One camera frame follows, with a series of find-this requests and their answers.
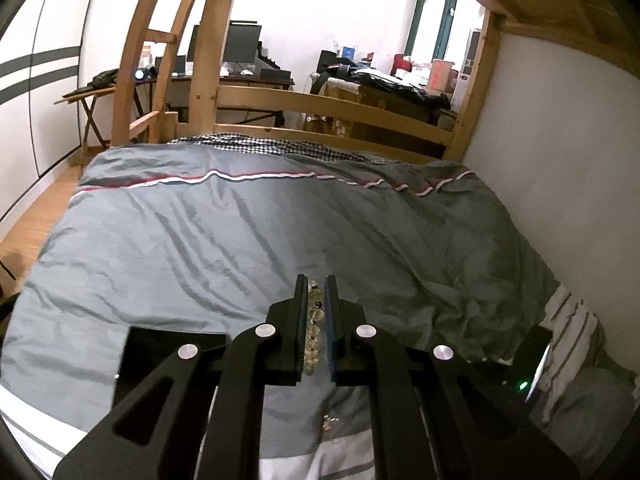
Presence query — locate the white grey-striped wardrobe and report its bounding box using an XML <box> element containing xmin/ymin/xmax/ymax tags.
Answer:
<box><xmin>0</xmin><ymin>0</ymin><xmax>97</xmax><ymax>221</ymax></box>

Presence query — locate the pile of black clothing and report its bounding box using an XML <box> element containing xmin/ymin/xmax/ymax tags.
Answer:
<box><xmin>310</xmin><ymin>57</ymin><xmax>452</xmax><ymax>111</ymax></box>

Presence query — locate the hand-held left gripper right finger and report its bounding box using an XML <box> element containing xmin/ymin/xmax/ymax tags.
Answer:
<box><xmin>324</xmin><ymin>274</ymin><xmax>581</xmax><ymax>480</ymax></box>

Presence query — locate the green window frame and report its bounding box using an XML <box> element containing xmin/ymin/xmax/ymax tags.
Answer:
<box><xmin>404</xmin><ymin>0</ymin><xmax>460</xmax><ymax>62</ymax></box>

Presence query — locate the clear bead bracelet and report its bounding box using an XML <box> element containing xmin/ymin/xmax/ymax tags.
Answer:
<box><xmin>302</xmin><ymin>282</ymin><xmax>327</xmax><ymax>377</ymax></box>

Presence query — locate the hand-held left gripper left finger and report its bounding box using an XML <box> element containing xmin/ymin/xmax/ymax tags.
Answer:
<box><xmin>52</xmin><ymin>274</ymin><xmax>308</xmax><ymax>480</ymax></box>

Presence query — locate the black computer monitor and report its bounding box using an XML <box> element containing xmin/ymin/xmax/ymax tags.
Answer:
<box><xmin>187</xmin><ymin>22</ymin><xmax>263</xmax><ymax>64</ymax></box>

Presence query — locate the checkered bed sheet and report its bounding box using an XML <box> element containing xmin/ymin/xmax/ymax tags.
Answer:
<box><xmin>167</xmin><ymin>132</ymin><xmax>401</xmax><ymax>165</ymax></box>

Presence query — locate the wooden bed ladder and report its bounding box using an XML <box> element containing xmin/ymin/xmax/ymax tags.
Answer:
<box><xmin>111</xmin><ymin>0</ymin><xmax>241</xmax><ymax>148</ymax></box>

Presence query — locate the black jewelry box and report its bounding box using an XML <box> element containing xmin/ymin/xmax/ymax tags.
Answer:
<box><xmin>114</xmin><ymin>326</ymin><xmax>232</xmax><ymax>411</ymax></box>

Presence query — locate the dark computer desk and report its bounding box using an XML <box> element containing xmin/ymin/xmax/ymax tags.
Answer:
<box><xmin>135</xmin><ymin>71</ymin><xmax>296</xmax><ymax>127</ymax></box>

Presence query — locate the grey striped duvet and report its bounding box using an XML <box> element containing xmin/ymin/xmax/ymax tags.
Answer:
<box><xmin>0</xmin><ymin>145</ymin><xmax>626</xmax><ymax>480</ymax></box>

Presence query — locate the wooden folding table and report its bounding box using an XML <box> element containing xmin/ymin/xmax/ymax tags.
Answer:
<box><xmin>54</xmin><ymin>85</ymin><xmax>119</xmax><ymax>152</ymax></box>

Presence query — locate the wooden bunk bed frame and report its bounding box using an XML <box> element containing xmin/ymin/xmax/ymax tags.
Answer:
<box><xmin>190</xmin><ymin>0</ymin><xmax>640</xmax><ymax>167</ymax></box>

